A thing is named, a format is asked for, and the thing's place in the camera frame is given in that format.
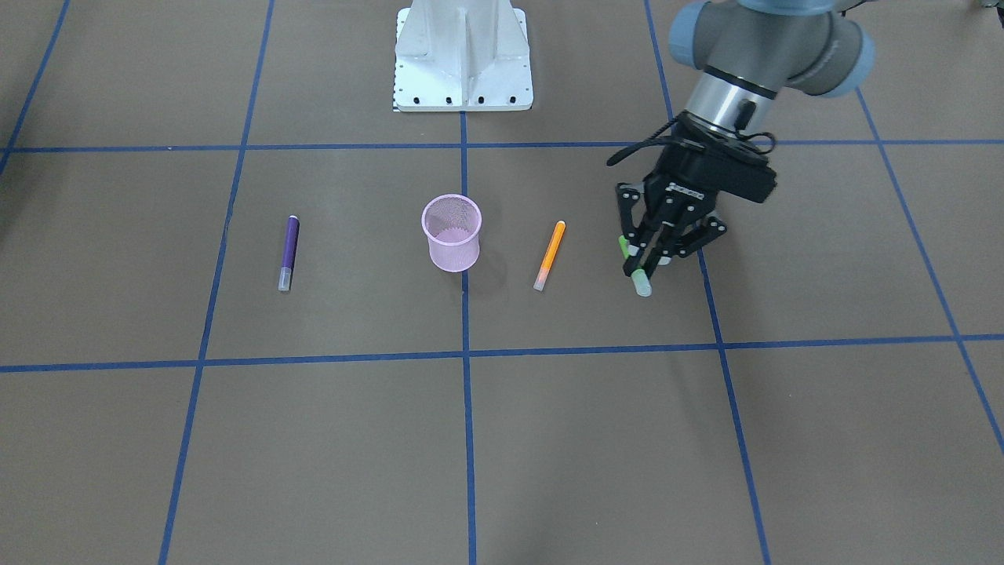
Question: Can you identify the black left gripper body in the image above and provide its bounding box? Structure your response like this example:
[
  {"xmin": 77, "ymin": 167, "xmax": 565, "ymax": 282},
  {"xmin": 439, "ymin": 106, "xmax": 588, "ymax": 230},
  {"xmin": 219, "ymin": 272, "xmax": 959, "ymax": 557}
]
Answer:
[{"xmin": 642, "ymin": 135, "xmax": 776, "ymax": 236}]

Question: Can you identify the orange highlighter pen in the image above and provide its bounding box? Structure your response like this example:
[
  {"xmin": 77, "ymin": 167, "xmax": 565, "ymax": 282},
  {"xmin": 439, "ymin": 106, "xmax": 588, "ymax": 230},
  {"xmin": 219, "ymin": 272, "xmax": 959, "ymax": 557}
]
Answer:
[{"xmin": 532, "ymin": 221, "xmax": 566, "ymax": 292}]

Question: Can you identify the green highlighter pen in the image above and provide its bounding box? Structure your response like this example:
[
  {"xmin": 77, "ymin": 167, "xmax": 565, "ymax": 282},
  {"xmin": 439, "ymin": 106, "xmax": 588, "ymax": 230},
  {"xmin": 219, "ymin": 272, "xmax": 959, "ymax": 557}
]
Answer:
[{"xmin": 618, "ymin": 235, "xmax": 652, "ymax": 297}]

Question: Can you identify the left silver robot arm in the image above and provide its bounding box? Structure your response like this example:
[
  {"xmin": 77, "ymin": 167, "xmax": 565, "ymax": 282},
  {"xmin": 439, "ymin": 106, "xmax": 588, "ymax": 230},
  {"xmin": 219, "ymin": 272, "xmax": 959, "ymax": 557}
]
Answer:
[{"xmin": 607, "ymin": 1, "xmax": 875, "ymax": 285}]

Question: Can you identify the pink mesh pen holder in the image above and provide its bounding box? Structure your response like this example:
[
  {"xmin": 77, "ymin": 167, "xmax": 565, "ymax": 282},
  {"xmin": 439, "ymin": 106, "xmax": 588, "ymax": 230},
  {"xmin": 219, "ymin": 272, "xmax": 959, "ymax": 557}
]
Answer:
[{"xmin": 420, "ymin": 194, "xmax": 482, "ymax": 272}]

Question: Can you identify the purple highlighter pen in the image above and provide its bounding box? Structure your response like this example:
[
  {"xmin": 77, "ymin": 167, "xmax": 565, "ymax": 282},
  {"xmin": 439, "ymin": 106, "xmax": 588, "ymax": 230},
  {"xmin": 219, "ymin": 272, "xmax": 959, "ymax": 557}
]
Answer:
[{"xmin": 277, "ymin": 215, "xmax": 300, "ymax": 293}]

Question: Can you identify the black camera cable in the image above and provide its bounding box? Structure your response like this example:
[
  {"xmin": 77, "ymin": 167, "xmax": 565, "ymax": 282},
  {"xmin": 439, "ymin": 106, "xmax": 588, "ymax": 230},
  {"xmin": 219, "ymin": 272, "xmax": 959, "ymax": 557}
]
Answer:
[{"xmin": 606, "ymin": 114, "xmax": 777, "ymax": 167}]

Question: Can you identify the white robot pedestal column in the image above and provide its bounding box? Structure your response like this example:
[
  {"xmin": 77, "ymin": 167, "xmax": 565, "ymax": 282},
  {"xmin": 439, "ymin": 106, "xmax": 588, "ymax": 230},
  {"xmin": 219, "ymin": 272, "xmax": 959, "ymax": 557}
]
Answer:
[{"xmin": 392, "ymin": 1, "xmax": 534, "ymax": 112}]

